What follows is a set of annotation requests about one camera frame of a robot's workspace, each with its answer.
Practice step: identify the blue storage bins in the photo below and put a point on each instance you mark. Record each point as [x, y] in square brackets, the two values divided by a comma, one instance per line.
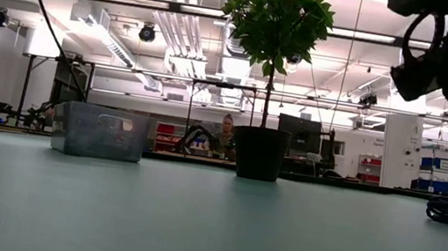
[436, 164]

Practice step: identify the white square pillar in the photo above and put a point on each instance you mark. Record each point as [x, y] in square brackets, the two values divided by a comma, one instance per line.
[400, 152]

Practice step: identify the red storage bins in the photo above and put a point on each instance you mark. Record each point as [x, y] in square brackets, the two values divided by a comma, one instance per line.
[165, 130]
[370, 165]

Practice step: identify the black computer monitor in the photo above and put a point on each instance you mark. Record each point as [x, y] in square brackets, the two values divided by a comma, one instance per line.
[299, 132]

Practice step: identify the green potted plant black pot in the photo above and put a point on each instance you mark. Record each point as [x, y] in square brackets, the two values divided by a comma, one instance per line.
[260, 153]

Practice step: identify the person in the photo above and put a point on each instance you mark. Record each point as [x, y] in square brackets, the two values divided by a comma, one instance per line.
[225, 137]

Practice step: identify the clear plastic bin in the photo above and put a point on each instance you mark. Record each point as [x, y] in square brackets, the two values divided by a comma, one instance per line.
[89, 132]

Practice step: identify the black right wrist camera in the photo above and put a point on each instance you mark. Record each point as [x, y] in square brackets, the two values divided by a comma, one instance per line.
[412, 84]

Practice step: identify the black metal frame stand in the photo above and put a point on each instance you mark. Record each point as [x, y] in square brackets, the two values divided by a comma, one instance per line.
[26, 87]

